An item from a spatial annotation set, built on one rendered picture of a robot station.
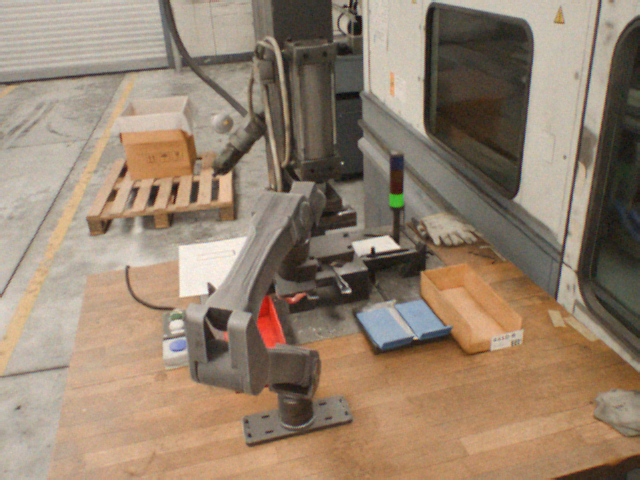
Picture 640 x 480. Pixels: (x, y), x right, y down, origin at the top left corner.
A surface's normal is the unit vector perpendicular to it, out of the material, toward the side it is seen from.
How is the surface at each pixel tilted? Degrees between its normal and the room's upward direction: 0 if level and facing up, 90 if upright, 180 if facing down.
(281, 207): 20
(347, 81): 90
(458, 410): 0
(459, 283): 90
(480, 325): 0
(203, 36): 90
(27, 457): 0
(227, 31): 90
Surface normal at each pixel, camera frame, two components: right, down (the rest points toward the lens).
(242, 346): -0.35, 0.34
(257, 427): -0.05, -0.89
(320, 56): 0.25, 0.42
